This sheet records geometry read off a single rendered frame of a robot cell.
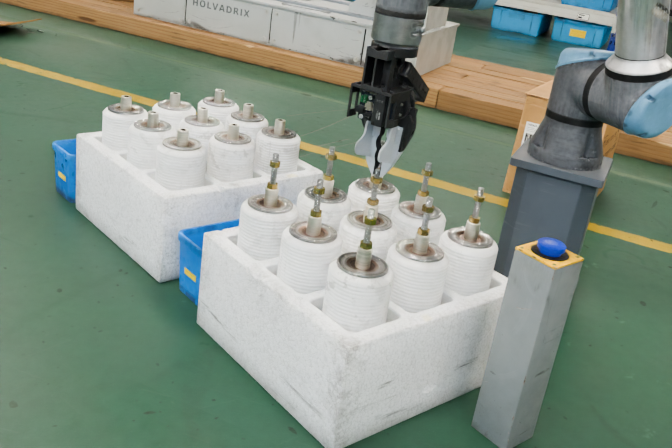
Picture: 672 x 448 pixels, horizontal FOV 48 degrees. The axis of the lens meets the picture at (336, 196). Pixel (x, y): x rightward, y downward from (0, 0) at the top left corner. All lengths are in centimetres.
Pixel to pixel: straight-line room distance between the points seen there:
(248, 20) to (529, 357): 260
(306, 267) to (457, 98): 200
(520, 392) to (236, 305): 46
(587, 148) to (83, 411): 104
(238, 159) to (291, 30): 190
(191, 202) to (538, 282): 69
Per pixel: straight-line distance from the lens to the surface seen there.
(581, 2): 570
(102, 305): 144
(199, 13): 363
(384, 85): 114
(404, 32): 112
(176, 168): 147
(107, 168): 163
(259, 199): 127
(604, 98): 149
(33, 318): 141
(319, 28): 333
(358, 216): 126
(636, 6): 142
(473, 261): 123
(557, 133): 158
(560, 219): 160
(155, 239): 149
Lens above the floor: 74
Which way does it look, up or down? 21 degrees down
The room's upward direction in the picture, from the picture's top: 8 degrees clockwise
